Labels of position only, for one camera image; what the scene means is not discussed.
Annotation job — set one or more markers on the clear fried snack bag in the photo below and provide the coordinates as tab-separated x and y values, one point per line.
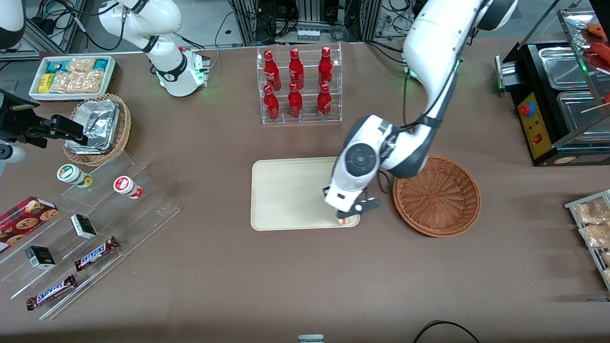
591	212
607	275
606	258
595	236

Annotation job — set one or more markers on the large clear cracker bag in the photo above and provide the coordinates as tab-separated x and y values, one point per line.
78	82

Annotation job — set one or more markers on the small clear cracker bag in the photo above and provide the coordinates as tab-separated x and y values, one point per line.
81	65

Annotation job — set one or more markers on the beige plastic tray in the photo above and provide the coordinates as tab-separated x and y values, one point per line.
290	193

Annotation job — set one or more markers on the white rectangular snack tray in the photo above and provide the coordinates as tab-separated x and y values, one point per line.
110	71

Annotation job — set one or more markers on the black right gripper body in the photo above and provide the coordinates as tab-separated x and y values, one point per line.
15	119

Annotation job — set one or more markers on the brown snickers bar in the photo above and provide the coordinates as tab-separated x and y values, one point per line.
95	253
50	292

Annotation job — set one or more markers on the red cola bottle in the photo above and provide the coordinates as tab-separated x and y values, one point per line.
296	69
324	104
271	105
295	104
325	66
271	71

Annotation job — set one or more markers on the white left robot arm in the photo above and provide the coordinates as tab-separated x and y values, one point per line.
429	38

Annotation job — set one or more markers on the small black box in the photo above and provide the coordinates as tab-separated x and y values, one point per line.
83	226
40	257

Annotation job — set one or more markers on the black food warmer machine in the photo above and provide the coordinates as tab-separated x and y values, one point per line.
538	138

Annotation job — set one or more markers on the clear acrylic stepped stand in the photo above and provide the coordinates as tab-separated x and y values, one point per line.
143	214

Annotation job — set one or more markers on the red tartan cookie box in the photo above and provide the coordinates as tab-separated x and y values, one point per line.
26	219

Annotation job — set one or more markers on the round brown wicker basket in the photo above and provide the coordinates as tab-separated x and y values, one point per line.
438	200

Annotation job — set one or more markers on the teal snack packet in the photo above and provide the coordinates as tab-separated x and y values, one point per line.
100	64
55	66

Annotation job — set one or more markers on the glass warmer cover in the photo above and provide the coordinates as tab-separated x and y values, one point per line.
574	24

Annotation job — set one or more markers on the aluminium frame profile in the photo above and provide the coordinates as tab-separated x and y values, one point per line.
47	33

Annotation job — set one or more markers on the clear acrylic bottle rack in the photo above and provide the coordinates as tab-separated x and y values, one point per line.
307	102

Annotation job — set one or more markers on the light wicker basket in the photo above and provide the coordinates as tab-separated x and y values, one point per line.
125	124

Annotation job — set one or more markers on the red lid snack cup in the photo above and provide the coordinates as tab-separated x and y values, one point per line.
125	185

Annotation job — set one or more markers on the steel warmer pan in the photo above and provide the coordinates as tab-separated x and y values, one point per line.
564	69
579	112

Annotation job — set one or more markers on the yellow snack packet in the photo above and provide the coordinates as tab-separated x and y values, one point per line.
45	83

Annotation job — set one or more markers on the orange sausage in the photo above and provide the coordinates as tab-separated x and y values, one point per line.
596	29
601	50

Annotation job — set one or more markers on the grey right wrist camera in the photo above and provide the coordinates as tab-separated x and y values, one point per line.
12	153

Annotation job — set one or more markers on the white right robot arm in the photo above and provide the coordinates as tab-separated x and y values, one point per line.
162	19

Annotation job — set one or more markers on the aluminium foil container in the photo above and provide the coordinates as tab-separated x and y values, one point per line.
97	124

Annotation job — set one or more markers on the small grey device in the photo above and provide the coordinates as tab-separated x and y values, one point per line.
310	338

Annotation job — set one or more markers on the green lid snack cup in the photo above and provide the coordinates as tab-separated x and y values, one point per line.
69	174

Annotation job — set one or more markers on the white power strip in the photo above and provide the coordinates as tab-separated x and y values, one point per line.
308	35

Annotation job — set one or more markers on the triangular sandwich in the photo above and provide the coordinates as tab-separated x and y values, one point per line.
350	221

